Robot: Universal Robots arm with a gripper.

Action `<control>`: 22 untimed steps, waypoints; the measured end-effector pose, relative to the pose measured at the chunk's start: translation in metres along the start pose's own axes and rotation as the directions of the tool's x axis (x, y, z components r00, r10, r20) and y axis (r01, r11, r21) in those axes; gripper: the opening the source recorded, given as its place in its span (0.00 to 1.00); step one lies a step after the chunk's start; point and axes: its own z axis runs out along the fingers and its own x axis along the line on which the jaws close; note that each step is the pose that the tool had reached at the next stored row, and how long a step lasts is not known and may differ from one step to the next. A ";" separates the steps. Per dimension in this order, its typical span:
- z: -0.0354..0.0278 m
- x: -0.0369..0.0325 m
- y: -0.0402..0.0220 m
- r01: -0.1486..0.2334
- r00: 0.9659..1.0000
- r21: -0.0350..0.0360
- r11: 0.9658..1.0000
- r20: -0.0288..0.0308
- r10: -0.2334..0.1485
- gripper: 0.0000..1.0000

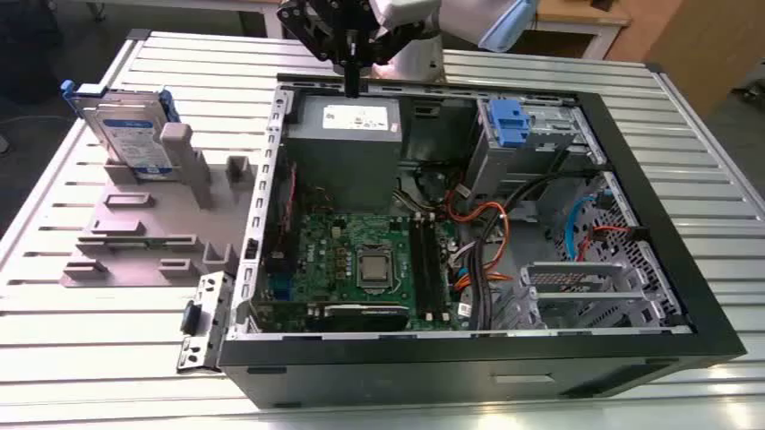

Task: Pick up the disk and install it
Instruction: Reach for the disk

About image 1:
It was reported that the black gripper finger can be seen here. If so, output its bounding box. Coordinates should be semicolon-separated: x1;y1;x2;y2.
352;20;419;98
276;0;353;98

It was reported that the hard disk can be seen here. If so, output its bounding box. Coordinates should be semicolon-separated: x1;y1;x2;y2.
58;79;181;183

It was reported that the red power wire black plug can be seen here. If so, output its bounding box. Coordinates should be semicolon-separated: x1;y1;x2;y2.
587;226;650;241

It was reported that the blue drive latch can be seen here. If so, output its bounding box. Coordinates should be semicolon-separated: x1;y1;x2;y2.
485;99;531;149

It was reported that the grey power supply unit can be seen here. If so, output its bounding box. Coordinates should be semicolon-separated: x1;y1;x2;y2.
280;94;403;216

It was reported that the wooden top desk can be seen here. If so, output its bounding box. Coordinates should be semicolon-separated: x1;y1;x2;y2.
237;0;634;62

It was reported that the metal optical drive cage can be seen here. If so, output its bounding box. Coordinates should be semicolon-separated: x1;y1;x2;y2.
464;96;602;220

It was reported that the green motherboard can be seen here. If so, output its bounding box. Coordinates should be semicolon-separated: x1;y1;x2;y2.
256;212;473;332

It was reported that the CPU socket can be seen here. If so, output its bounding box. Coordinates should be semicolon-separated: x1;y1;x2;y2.
352;244;403;295

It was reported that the grey parts rack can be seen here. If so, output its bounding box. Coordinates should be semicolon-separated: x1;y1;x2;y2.
58;124;264;290

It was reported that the black RAM slot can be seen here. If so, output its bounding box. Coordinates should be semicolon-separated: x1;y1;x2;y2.
423;213;451;322
408;214;435;322

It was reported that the silver CPU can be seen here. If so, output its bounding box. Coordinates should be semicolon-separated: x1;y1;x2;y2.
360;255;395;282

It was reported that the green RAM stick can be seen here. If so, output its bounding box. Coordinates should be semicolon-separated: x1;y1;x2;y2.
100;239;165;250

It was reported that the black graphics card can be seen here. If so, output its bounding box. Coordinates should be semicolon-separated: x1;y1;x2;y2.
307;302;413;333

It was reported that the black blue latch knob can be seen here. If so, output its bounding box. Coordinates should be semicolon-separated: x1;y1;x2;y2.
180;300;204;335

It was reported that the black open PC case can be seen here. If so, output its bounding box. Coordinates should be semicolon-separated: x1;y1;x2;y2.
214;73;747;409

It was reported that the orange wire bundle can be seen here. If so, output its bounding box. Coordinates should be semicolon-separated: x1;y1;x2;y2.
447;201;512;279

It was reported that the blue data wire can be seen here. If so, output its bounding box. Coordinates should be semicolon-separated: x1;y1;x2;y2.
564;190;602;261

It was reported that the black cable bundle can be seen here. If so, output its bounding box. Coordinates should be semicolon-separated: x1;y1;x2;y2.
468;169;599;331

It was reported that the metal hinged slot bracket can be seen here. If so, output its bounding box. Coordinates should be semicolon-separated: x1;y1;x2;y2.
176;271;233;374

